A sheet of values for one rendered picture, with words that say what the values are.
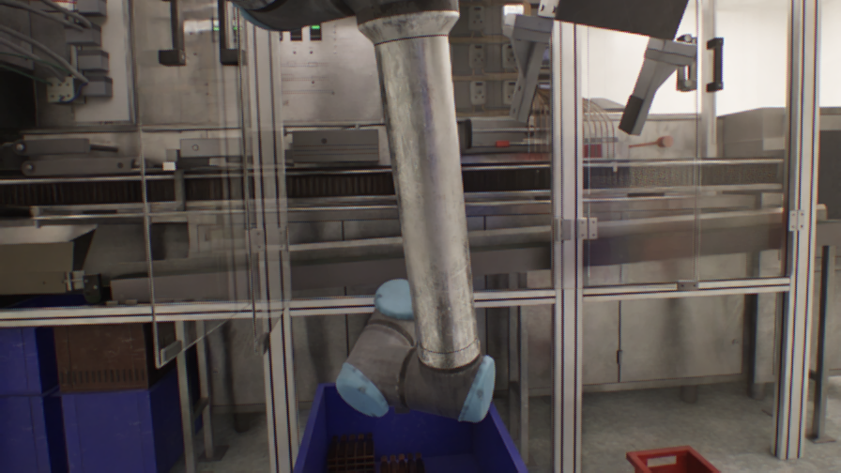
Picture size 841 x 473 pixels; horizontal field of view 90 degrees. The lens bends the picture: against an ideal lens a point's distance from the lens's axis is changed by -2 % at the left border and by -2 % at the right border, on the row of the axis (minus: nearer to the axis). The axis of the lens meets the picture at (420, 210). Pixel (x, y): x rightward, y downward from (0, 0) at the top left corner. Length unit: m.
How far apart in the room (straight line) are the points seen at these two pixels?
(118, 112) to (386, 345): 1.61
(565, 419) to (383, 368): 0.90
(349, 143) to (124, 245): 1.10
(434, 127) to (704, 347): 1.70
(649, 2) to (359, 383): 0.58
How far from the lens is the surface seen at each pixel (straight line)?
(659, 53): 0.53
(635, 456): 1.53
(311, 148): 1.42
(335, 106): 1.81
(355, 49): 1.85
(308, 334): 1.66
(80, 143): 1.84
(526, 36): 0.46
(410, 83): 0.49
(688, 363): 2.03
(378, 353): 0.69
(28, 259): 1.69
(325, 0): 0.55
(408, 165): 0.50
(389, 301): 0.74
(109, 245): 2.14
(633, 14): 0.49
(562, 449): 1.54
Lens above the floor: 0.93
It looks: 4 degrees down
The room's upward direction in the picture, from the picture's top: 2 degrees counter-clockwise
